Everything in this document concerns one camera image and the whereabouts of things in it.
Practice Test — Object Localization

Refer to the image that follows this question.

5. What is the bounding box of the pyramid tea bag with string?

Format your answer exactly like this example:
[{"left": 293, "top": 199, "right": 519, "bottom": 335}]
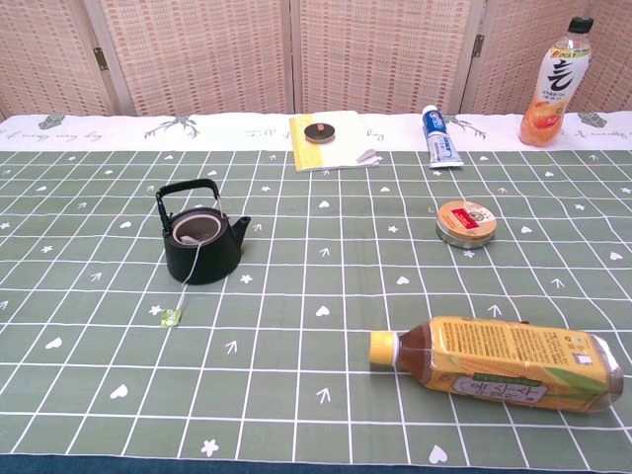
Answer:
[{"left": 159, "top": 234, "right": 202, "bottom": 329}]

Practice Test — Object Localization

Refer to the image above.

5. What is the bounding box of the black teapot lid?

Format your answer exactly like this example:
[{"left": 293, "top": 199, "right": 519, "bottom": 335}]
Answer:
[{"left": 303, "top": 122, "right": 337, "bottom": 144}]

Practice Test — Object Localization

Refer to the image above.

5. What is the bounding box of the black cast iron teapot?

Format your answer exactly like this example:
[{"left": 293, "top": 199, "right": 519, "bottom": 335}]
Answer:
[{"left": 155, "top": 179, "right": 252, "bottom": 286}]

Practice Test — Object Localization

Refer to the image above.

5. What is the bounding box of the tea bottle yellow label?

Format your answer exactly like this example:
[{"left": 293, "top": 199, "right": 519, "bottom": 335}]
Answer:
[{"left": 369, "top": 315, "right": 625, "bottom": 414}]

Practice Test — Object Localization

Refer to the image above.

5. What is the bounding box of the green grid tablecloth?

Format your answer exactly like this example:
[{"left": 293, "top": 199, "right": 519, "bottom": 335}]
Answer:
[{"left": 0, "top": 111, "right": 632, "bottom": 469}]

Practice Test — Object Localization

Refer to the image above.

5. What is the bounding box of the yellow white notebook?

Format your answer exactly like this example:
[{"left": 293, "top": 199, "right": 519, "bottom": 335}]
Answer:
[{"left": 288, "top": 110, "right": 382, "bottom": 173}]

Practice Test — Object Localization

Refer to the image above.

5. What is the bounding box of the round tin red label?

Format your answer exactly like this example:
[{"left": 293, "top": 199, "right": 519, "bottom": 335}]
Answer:
[{"left": 434, "top": 199, "right": 499, "bottom": 249}]

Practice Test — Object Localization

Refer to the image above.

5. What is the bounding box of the blue white toothpaste tube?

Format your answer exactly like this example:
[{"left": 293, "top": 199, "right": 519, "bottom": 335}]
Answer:
[{"left": 422, "top": 104, "right": 465, "bottom": 170}]

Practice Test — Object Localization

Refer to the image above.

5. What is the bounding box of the woven folding screen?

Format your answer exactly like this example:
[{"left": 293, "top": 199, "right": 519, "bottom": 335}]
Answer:
[{"left": 0, "top": 0, "right": 632, "bottom": 119}]

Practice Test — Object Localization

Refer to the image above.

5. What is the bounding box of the orange drink bottle black cap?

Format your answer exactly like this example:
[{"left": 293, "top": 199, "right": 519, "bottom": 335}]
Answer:
[{"left": 518, "top": 16, "right": 594, "bottom": 148}]

